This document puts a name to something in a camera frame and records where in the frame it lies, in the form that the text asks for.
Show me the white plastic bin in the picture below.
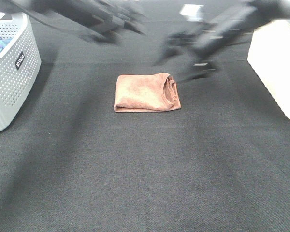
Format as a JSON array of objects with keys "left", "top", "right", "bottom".
[{"left": 247, "top": 20, "right": 290, "bottom": 120}]

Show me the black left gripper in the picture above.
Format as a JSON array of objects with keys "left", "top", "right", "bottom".
[{"left": 79, "top": 5, "right": 147, "bottom": 45}]

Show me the grey perforated laundry basket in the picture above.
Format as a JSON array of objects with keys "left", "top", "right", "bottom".
[{"left": 0, "top": 12, "right": 41, "bottom": 131}]

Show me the brown microfibre towel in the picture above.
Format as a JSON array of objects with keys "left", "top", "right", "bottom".
[{"left": 114, "top": 72, "right": 181, "bottom": 113}]

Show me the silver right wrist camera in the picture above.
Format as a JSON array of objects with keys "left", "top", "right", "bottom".
[{"left": 179, "top": 4, "right": 204, "bottom": 22}]

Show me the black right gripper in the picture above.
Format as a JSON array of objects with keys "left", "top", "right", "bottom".
[{"left": 153, "top": 23, "right": 232, "bottom": 83}]

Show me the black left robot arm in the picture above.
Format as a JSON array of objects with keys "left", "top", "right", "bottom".
[{"left": 0, "top": 0, "right": 145, "bottom": 44}]

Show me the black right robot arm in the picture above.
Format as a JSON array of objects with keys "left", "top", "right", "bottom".
[{"left": 154, "top": 0, "right": 290, "bottom": 82}]

